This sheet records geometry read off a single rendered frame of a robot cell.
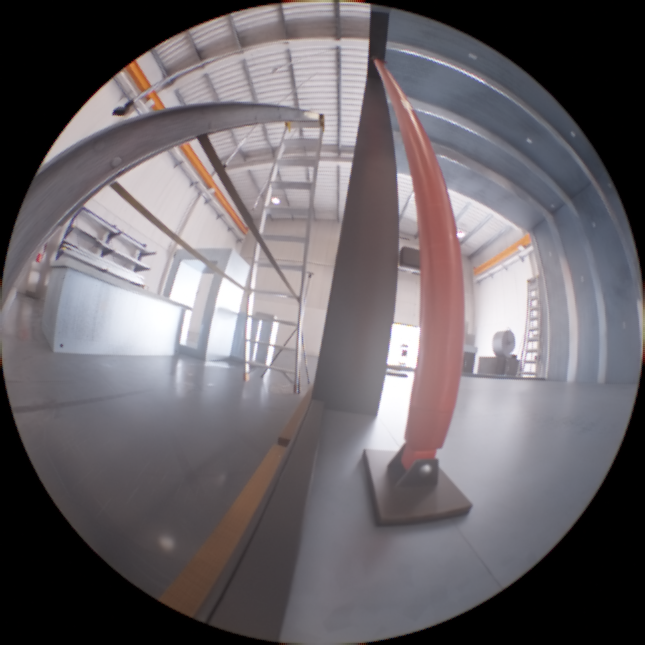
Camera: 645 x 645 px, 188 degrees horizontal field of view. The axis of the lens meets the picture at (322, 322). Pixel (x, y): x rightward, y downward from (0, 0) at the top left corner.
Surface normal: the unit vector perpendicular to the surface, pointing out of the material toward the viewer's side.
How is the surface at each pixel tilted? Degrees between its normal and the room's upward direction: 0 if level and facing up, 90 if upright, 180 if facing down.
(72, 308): 90
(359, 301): 90
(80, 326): 90
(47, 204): 88
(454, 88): 180
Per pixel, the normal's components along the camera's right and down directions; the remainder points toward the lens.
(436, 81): -0.17, 0.98
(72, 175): 0.99, 0.13
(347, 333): -0.05, -0.14
